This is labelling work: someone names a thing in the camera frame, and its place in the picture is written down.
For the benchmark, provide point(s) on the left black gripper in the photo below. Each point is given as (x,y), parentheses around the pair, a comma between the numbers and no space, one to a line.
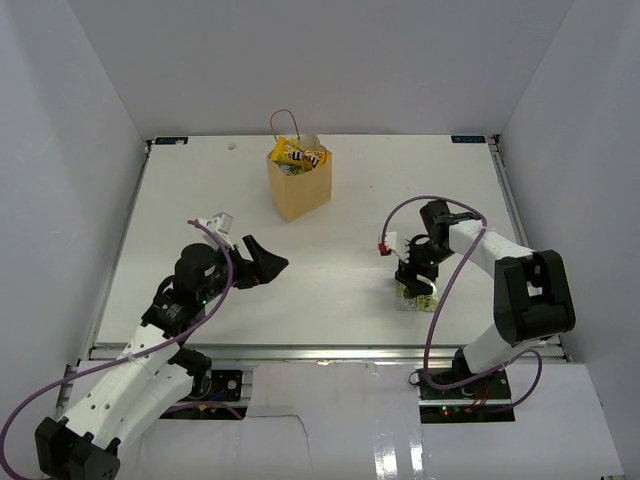
(265,265)

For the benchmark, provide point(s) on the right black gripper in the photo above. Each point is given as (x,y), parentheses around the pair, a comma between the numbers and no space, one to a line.
(407,274)

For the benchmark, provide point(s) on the green Himalaya sachet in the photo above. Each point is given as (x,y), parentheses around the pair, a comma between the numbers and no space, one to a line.
(292,170)
(426,300)

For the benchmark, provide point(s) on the yellow snack bar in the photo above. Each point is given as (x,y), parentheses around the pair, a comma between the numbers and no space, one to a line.
(282,150)

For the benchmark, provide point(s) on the yellow M&M candy pack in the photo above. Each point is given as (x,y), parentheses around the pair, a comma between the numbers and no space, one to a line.
(310,159)

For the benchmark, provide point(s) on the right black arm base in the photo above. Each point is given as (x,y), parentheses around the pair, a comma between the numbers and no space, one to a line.
(486,401)

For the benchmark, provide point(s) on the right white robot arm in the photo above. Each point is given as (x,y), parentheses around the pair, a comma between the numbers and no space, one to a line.
(531,295)

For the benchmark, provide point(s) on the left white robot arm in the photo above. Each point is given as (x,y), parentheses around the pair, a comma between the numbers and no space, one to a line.
(156,369)

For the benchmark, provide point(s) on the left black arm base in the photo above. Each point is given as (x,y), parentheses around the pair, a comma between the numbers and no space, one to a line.
(217,385)

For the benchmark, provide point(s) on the brown paper bag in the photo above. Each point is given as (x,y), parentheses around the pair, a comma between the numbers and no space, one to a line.
(296,196)

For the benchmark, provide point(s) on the right blue corner label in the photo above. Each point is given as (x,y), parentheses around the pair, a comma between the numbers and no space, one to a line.
(468,139)

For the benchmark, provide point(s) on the blue corner label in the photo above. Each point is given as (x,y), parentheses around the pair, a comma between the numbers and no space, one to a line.
(468,139)
(176,140)

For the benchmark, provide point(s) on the left blue corner label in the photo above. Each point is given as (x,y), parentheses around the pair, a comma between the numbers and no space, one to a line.
(176,140)

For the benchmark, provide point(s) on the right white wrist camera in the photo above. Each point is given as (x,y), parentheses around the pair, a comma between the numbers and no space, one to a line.
(391,243)

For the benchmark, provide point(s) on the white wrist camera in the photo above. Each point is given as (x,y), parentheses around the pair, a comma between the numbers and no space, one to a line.
(391,243)
(215,230)

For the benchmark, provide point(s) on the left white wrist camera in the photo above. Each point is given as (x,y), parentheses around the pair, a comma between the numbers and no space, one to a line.
(215,230)

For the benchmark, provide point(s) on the aluminium table front rail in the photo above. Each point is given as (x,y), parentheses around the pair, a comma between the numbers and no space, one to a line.
(550,351)

